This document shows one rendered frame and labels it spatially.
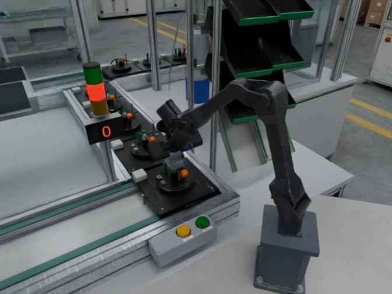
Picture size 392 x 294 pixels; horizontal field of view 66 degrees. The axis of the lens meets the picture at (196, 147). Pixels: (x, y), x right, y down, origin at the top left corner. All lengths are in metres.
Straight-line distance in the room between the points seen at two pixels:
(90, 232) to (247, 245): 0.52
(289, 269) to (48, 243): 0.74
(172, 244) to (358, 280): 0.57
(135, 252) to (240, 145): 0.55
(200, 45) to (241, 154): 0.87
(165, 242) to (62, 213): 0.39
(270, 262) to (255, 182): 0.49
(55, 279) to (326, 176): 1.10
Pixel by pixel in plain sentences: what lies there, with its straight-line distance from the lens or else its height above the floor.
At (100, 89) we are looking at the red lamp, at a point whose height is 1.34.
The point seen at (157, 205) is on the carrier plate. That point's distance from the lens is 1.04.
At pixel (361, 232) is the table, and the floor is 0.86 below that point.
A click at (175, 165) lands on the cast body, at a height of 1.07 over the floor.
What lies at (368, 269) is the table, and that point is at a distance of 1.14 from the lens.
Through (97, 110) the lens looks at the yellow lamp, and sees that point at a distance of 0.98.
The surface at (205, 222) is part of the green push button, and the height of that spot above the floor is 0.97.
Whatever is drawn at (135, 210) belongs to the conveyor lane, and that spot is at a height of 0.92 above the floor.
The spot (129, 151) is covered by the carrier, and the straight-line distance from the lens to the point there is 1.32.
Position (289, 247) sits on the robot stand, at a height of 1.06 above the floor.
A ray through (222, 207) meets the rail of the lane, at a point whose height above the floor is 0.95.
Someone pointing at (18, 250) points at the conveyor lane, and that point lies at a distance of 1.13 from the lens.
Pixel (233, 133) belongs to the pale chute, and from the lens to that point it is 1.18.
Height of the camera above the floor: 1.69
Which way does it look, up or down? 33 degrees down
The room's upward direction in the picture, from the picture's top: straight up
